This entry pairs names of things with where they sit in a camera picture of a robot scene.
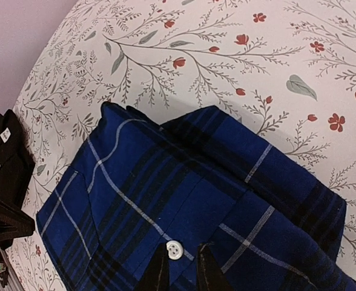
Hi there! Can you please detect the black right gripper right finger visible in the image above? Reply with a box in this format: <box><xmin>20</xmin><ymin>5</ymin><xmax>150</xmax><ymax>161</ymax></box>
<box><xmin>196</xmin><ymin>244</ymin><xmax>234</xmax><ymax>291</ymax></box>

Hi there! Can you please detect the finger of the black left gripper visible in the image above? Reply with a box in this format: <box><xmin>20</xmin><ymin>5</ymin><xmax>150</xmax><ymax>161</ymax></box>
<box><xmin>0</xmin><ymin>200</ymin><xmax>35</xmax><ymax>241</ymax></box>

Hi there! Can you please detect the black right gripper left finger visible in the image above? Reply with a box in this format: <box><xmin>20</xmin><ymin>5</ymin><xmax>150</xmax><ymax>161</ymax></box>
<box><xmin>135</xmin><ymin>245</ymin><xmax>170</xmax><ymax>291</ymax></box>

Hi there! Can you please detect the black polo shirt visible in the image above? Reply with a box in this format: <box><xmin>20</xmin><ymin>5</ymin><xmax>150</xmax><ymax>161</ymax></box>
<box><xmin>0</xmin><ymin>109</ymin><xmax>35</xmax><ymax>208</ymax></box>

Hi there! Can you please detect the blue plaid long sleeve shirt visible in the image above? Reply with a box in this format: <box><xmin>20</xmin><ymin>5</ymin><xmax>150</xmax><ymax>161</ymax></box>
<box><xmin>36</xmin><ymin>102</ymin><xmax>356</xmax><ymax>290</ymax></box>

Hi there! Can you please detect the floral patterned table mat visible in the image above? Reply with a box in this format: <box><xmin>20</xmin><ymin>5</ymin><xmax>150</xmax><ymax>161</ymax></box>
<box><xmin>13</xmin><ymin>1</ymin><xmax>356</xmax><ymax>280</ymax></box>

